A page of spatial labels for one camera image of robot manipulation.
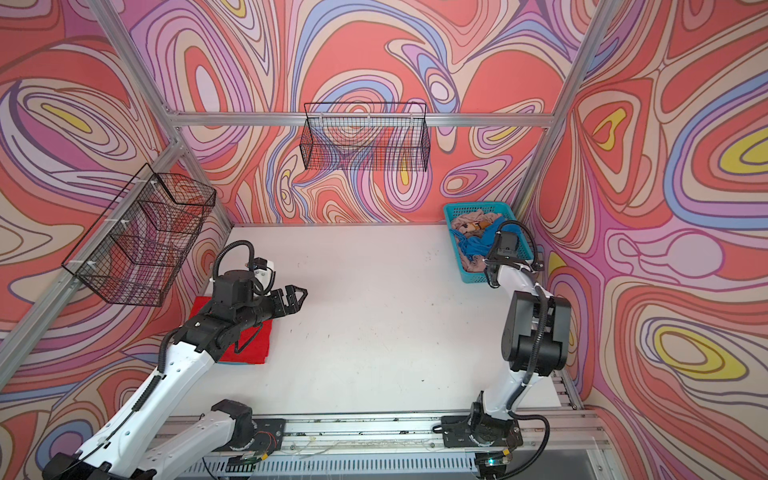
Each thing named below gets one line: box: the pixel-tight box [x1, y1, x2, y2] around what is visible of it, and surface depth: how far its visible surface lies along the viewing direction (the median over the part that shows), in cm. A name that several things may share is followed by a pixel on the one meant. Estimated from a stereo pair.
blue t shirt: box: [450, 216, 519, 261], surface depth 105 cm
